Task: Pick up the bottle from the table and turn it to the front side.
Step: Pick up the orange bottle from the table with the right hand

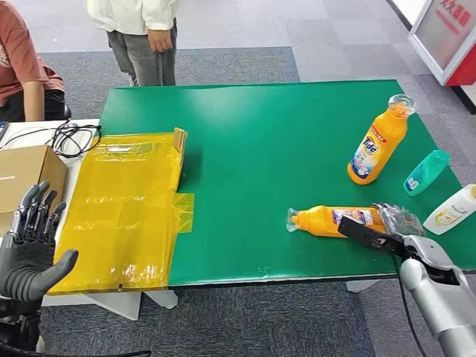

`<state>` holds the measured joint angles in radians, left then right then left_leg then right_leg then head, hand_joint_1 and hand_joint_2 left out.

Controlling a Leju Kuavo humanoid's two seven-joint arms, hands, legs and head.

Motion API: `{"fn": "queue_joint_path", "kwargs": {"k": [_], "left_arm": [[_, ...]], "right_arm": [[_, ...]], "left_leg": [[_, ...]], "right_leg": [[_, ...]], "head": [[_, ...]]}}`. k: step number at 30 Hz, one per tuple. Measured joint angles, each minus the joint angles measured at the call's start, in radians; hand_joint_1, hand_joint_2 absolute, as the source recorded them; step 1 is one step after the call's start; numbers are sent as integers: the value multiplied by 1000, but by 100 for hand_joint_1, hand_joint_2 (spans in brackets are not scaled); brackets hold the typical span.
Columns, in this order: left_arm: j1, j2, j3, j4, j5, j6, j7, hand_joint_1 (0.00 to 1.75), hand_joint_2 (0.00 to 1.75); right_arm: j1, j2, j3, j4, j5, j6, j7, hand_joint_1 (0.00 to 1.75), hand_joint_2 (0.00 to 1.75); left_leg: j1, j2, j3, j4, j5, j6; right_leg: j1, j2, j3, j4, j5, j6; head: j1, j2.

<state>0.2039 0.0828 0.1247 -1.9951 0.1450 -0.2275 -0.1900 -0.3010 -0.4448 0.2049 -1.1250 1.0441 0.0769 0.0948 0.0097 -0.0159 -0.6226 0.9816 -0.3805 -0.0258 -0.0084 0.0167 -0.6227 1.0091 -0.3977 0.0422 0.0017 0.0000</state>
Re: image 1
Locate seated person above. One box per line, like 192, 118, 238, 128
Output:
0, 0, 72, 123

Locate white shampoo bottle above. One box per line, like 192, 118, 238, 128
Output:
422, 183, 476, 236

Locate brown cardboard box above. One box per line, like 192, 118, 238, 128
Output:
0, 144, 69, 237

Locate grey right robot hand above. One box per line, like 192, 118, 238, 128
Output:
337, 202, 425, 257

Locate white table foot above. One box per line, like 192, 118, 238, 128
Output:
41, 289, 179, 322
345, 279, 381, 295

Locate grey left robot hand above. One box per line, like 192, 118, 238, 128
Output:
0, 181, 79, 303

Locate standing person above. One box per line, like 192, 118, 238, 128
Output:
86, 0, 180, 88

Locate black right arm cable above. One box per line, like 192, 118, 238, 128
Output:
392, 255, 428, 357

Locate red and white sign board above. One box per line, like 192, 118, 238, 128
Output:
407, 0, 476, 88

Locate green table mat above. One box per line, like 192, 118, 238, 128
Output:
100, 79, 476, 289

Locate yellow plastic film sheet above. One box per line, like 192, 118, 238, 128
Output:
48, 127, 195, 296

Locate orange Tide detergent bottle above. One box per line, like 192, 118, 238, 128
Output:
346, 94, 418, 186

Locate black cable bundle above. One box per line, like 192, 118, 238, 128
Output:
0, 120, 102, 160

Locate orange bottle with clear cap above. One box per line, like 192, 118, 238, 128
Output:
286, 205, 387, 239

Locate standing person's hand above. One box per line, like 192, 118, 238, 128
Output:
147, 28, 174, 54

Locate teal plastic bottle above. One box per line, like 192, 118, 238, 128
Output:
403, 149, 451, 198

